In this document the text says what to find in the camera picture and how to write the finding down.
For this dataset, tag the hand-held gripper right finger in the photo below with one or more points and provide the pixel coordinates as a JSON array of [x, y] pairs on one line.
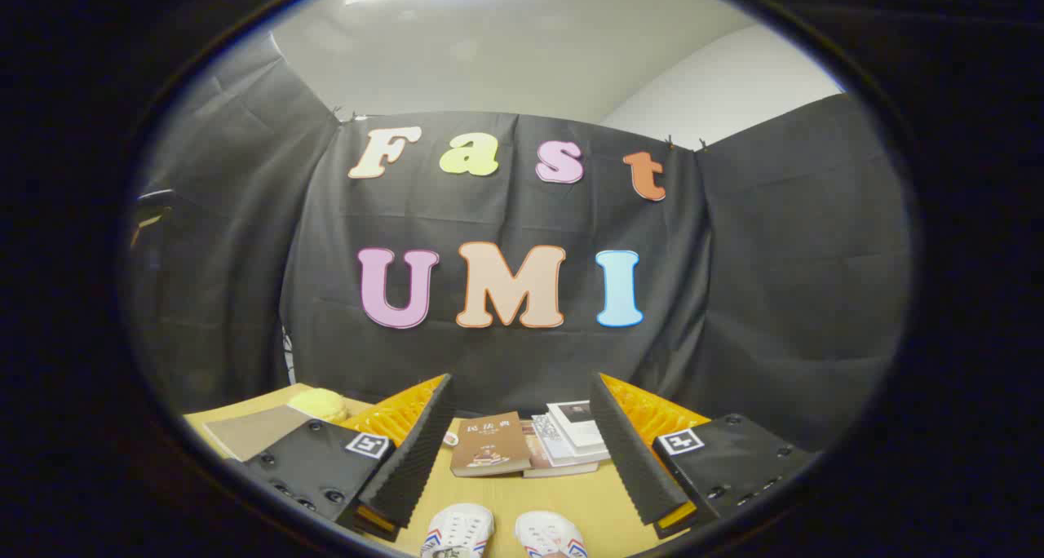
[[636, 460]]

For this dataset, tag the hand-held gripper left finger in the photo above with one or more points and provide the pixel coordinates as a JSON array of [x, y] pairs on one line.
[[412, 460]]

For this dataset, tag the white shoe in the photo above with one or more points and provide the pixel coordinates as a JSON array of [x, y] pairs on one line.
[[458, 532], [550, 536]]

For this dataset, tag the white cover book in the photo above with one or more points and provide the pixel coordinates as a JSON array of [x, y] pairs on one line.
[[577, 423]]

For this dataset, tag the stack of books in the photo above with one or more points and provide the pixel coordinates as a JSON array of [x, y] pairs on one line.
[[559, 452]]

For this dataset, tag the brown cover book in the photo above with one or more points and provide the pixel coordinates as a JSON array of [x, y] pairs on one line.
[[492, 444]]

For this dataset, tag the yellow sponge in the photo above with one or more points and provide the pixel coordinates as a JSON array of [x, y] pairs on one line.
[[320, 404]]

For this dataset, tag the grey flat board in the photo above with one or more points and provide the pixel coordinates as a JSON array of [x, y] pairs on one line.
[[254, 431]]

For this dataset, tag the black backdrop cloth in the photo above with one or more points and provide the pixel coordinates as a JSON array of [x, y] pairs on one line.
[[734, 281]]

